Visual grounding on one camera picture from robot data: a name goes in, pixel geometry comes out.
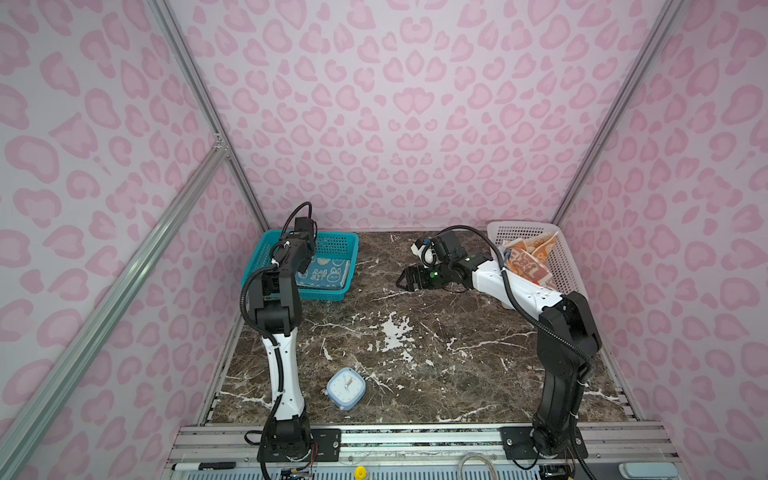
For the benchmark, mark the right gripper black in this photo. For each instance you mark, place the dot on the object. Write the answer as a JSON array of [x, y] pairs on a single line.
[[421, 280]]

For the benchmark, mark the yellow cap object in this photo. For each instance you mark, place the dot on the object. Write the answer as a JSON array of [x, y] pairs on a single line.
[[360, 473]]

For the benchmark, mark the light blue alarm clock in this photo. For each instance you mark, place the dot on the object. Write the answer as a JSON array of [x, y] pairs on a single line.
[[346, 388]]

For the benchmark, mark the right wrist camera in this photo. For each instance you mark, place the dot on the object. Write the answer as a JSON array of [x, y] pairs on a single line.
[[445, 247]]

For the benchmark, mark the white grey device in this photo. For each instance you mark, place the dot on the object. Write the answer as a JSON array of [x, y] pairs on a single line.
[[648, 471]]

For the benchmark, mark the teal plastic basket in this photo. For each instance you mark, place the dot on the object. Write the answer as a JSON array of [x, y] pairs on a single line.
[[337, 245]]

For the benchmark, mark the blue bunny pattern towel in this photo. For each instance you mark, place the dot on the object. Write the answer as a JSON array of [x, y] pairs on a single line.
[[324, 273]]

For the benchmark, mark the diagonal aluminium frame bar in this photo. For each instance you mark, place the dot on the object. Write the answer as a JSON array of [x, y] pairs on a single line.
[[39, 413]]

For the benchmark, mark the black white marker pen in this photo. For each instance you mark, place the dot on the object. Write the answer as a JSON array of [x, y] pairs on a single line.
[[204, 466]]

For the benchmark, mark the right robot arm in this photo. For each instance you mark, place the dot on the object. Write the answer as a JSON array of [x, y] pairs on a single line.
[[567, 338]]

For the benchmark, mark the aluminium corner frame post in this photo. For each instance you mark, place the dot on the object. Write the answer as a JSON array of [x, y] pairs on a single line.
[[181, 51]]

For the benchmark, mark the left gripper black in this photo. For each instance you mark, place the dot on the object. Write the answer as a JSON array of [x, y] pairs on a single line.
[[303, 268]]

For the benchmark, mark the white plastic basket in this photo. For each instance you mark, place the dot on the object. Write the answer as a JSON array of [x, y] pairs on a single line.
[[560, 262]]

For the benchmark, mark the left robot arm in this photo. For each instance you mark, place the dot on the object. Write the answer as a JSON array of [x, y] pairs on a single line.
[[270, 304]]

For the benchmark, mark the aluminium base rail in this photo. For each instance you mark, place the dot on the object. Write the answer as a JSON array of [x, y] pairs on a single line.
[[429, 451]]

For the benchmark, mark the orange white towel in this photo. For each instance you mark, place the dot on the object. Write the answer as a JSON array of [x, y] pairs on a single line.
[[527, 258]]

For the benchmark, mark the right aluminium corner post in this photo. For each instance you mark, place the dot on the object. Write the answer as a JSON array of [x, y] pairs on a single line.
[[670, 15]]

